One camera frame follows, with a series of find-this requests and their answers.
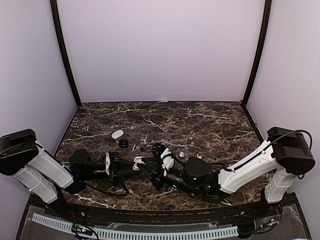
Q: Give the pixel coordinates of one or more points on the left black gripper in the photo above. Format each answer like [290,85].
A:
[115,172]

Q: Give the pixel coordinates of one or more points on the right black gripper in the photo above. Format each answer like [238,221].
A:
[155,178]

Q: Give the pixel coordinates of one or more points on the beige gold-rimmed charging case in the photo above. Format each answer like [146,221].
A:
[137,161]

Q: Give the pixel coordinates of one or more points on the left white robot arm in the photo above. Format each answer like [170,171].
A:
[23,158]

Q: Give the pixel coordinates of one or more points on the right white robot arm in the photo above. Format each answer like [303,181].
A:
[285,151]

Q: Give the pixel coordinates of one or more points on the black round charging case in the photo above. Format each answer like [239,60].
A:
[123,143]

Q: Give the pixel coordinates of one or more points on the white oval charging case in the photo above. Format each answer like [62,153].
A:
[117,134]

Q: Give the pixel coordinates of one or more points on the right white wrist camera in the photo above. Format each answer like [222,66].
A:
[167,161]

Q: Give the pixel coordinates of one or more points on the white slotted cable duct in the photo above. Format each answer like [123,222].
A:
[124,231]

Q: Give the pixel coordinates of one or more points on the black front table rail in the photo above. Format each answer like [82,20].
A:
[102,215]

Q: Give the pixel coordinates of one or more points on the left black frame post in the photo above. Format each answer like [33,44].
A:
[63,52]

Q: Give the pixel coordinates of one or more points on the black frame post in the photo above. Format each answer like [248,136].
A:
[63,52]
[258,52]

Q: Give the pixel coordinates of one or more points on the right black frame post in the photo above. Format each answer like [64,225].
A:
[258,52]

